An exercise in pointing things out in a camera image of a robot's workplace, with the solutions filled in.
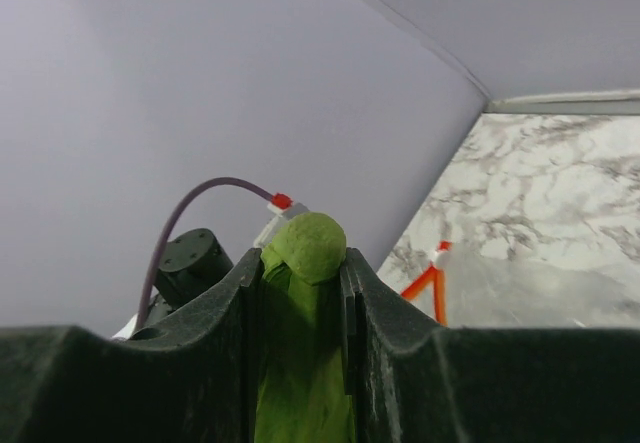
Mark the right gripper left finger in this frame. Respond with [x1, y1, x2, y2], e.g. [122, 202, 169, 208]
[1, 249, 262, 442]

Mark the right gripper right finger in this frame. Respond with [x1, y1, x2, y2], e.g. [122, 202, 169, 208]
[340, 248, 639, 442]

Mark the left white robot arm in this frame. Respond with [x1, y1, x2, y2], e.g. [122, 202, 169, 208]
[143, 228, 233, 327]

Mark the clear orange zip bag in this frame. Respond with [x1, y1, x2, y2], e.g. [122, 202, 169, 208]
[400, 241, 639, 329]

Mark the green leaf vegetable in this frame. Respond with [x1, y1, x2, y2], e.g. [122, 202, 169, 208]
[254, 212, 355, 442]

